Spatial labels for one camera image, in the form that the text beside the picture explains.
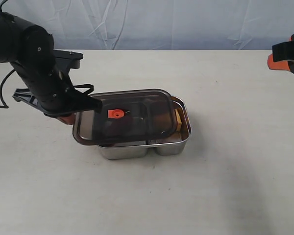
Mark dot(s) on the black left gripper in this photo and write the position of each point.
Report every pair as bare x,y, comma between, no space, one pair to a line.
53,96

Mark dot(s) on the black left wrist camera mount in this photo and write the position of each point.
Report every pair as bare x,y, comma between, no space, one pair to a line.
67,60

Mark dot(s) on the dark transparent lunch box lid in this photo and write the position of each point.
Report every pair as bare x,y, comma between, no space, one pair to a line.
127,116

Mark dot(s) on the yellow toy cheese wedge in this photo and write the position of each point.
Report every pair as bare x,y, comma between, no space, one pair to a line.
179,116

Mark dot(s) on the red toy sausage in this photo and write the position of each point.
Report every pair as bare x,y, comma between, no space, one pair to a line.
117,127

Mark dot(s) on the white backdrop curtain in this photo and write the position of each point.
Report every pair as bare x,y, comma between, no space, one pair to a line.
160,24

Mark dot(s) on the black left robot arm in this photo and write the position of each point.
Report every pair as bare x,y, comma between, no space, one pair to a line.
29,49

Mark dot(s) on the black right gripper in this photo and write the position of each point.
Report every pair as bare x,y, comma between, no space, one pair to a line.
290,52

